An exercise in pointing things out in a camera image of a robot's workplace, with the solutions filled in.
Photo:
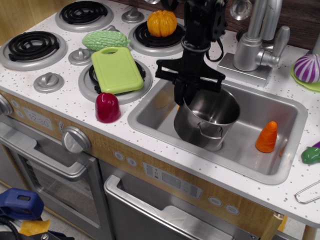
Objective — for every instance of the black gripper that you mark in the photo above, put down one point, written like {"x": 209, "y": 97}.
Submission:
{"x": 189, "y": 74}

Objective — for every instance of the stainless steel pot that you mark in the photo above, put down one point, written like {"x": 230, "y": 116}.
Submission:
{"x": 206, "y": 121}

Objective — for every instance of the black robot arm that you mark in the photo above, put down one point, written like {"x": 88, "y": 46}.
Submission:
{"x": 205, "y": 23}

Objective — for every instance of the silver sink basin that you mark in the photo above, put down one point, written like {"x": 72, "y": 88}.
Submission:
{"x": 155, "y": 114}

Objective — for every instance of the back right stove burner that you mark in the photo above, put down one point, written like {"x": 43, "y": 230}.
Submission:
{"x": 146, "y": 44}

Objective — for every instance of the stove burner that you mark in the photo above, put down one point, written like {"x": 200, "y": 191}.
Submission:
{"x": 84, "y": 16}
{"x": 87, "y": 87}
{"x": 146, "y": 44}
{"x": 31, "y": 51}

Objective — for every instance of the orange toy pumpkin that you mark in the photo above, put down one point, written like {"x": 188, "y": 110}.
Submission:
{"x": 162, "y": 23}

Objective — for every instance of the green toy cutting board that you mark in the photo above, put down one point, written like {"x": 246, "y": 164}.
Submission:
{"x": 116, "y": 70}

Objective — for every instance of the red toy pepper half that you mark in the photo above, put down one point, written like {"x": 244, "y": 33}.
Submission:
{"x": 107, "y": 108}

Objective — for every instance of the silver toy faucet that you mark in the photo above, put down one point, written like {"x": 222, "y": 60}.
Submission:
{"x": 259, "y": 49}

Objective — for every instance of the silver stove knob back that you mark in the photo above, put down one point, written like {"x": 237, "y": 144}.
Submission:
{"x": 132, "y": 16}

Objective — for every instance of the silver stove knob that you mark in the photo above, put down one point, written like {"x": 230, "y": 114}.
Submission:
{"x": 80, "y": 57}
{"x": 48, "y": 83}
{"x": 132, "y": 16}

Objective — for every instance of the orange toy carrot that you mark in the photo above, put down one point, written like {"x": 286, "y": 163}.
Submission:
{"x": 267, "y": 138}

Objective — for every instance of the silver hanging ladle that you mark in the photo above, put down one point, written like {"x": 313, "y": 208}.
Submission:
{"x": 240, "y": 9}

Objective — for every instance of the front stove burner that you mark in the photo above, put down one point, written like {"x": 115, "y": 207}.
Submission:
{"x": 87, "y": 87}

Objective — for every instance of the green toy bitter gourd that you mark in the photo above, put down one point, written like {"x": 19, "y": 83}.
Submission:
{"x": 101, "y": 39}

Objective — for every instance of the silver stove knob middle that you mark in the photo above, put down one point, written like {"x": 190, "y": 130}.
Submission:
{"x": 80, "y": 57}

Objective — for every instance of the large silver oven knob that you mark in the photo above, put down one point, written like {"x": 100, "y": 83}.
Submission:
{"x": 74, "y": 140}

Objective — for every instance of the purple white toy onion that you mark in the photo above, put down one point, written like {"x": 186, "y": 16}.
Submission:
{"x": 307, "y": 68}

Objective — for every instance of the back left stove burner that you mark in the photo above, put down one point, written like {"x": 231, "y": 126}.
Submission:
{"x": 84, "y": 16}

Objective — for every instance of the silver dishwasher door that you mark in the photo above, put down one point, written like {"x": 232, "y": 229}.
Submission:
{"x": 143, "y": 212}

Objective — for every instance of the light green toy plate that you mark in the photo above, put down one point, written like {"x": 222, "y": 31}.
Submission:
{"x": 315, "y": 86}

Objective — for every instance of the silver stove knob front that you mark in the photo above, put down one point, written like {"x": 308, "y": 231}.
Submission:
{"x": 48, "y": 83}

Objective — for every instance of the green purple toy eggplant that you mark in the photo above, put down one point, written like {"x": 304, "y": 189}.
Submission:
{"x": 311, "y": 155}

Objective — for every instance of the silver oven door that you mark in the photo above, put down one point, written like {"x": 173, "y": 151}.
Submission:
{"x": 70, "y": 185}

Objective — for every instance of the silver knob far left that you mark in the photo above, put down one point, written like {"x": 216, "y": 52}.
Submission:
{"x": 5, "y": 107}

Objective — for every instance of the blue clamp tool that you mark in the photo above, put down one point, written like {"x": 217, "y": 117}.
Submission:
{"x": 21, "y": 204}

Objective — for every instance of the yellow cloth piece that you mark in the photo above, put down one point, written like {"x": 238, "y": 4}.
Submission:
{"x": 34, "y": 227}

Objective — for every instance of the metal wire utensil handle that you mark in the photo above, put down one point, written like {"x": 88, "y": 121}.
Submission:
{"x": 309, "y": 194}

